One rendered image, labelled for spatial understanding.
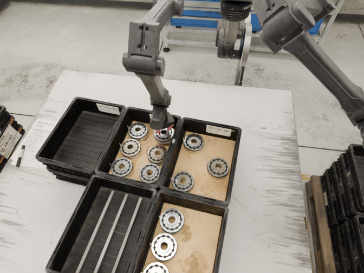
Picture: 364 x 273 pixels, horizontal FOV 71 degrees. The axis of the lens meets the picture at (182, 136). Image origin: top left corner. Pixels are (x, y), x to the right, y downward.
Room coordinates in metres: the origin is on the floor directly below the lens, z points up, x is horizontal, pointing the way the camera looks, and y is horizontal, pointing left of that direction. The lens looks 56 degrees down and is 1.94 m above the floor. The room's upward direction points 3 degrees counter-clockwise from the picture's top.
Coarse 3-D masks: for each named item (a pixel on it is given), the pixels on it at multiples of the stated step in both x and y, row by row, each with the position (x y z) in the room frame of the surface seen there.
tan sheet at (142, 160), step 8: (128, 136) 0.77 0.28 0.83; (152, 136) 0.77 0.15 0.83; (144, 144) 0.72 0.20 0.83; (152, 144) 0.72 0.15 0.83; (160, 144) 0.72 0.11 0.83; (168, 144) 0.71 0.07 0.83; (120, 152) 0.68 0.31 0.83; (144, 152) 0.67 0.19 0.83; (136, 160) 0.63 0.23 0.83; (144, 160) 0.63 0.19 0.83; (120, 168) 0.59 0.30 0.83; (136, 168) 0.58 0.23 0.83; (160, 168) 0.58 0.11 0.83; (136, 176) 0.54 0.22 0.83
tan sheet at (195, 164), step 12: (204, 144) 0.70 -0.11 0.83; (216, 144) 0.70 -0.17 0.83; (228, 144) 0.70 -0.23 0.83; (180, 156) 0.64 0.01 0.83; (192, 156) 0.64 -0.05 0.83; (204, 156) 0.63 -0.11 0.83; (216, 156) 0.63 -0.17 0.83; (228, 156) 0.63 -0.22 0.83; (180, 168) 0.57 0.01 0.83; (192, 168) 0.57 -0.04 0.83; (204, 168) 0.57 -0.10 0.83; (204, 180) 0.50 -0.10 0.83; (216, 180) 0.50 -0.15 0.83; (228, 180) 0.50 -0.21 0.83; (192, 192) 0.45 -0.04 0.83; (204, 192) 0.45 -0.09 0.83; (216, 192) 0.44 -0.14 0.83
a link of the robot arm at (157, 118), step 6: (168, 96) 0.74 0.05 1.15; (168, 102) 0.73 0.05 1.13; (156, 108) 0.72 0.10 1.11; (162, 108) 0.72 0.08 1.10; (156, 114) 0.69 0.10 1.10; (162, 114) 0.71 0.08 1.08; (156, 120) 0.66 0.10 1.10; (162, 120) 0.68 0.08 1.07; (150, 126) 0.66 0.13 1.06; (156, 126) 0.66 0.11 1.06; (162, 126) 0.66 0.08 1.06
